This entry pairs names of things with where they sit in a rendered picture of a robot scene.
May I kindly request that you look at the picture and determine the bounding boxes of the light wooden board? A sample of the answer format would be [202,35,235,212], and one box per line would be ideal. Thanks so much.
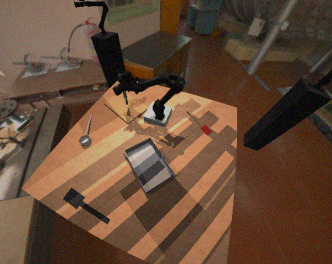
[104,92,148,124]

